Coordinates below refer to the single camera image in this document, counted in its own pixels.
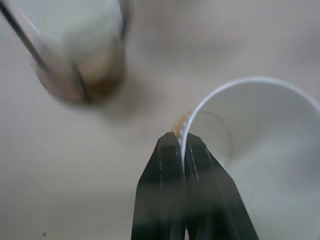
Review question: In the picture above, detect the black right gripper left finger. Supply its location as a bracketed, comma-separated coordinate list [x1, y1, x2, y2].
[130, 131, 188, 240]

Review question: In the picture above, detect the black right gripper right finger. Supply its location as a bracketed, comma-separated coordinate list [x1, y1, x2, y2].
[183, 132, 260, 240]

